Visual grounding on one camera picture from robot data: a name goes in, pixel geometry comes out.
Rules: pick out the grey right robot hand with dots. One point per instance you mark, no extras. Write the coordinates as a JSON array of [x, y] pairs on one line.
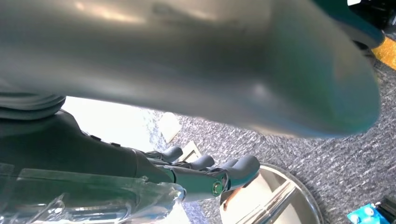
[[185, 61]]

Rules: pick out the blue steel shelf rack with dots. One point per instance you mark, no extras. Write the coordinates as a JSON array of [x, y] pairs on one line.
[[362, 215]]

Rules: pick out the white floor outlet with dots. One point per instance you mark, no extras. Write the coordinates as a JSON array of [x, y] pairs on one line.
[[191, 152]]

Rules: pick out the right robot arm sleeve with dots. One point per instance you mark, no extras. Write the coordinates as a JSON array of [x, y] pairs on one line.
[[24, 103]]

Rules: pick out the chrome barrier stanchion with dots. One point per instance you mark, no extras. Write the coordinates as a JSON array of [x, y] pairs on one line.
[[278, 201]]

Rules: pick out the yellow floor tape square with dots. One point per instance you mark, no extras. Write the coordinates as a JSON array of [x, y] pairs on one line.
[[386, 52]]

